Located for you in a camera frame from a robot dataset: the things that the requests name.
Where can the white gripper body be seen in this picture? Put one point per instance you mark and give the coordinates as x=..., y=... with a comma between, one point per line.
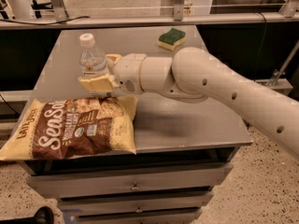
x=127, y=73

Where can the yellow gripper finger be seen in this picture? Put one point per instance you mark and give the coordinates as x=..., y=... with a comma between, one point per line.
x=105, y=83
x=113, y=59

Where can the drawer knob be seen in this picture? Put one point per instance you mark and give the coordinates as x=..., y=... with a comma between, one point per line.
x=139, y=210
x=134, y=187

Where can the metal bracket post centre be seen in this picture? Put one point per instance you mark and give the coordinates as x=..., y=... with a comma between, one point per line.
x=178, y=10

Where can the white pipe top left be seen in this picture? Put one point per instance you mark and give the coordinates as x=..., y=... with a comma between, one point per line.
x=21, y=9

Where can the metal bracket post left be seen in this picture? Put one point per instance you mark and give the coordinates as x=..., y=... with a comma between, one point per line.
x=59, y=10

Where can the black round object bottom left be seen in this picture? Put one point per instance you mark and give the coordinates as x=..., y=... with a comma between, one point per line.
x=43, y=215

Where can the clear plastic water bottle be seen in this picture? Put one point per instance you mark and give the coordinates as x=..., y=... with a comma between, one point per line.
x=93, y=64

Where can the green yellow sponge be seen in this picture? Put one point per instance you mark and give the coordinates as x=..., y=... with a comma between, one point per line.
x=172, y=39

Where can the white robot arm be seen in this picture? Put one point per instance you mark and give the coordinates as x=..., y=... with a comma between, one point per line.
x=191, y=76

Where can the grey drawer cabinet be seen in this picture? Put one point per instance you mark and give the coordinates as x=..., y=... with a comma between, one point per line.
x=183, y=150

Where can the top drawer knob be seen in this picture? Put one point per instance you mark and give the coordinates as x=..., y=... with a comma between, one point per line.
x=134, y=187

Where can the metal bracket post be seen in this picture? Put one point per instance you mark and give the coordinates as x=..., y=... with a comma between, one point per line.
x=59, y=10
x=178, y=10

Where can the brown yellow chip bag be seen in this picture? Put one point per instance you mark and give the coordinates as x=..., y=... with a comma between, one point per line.
x=71, y=129

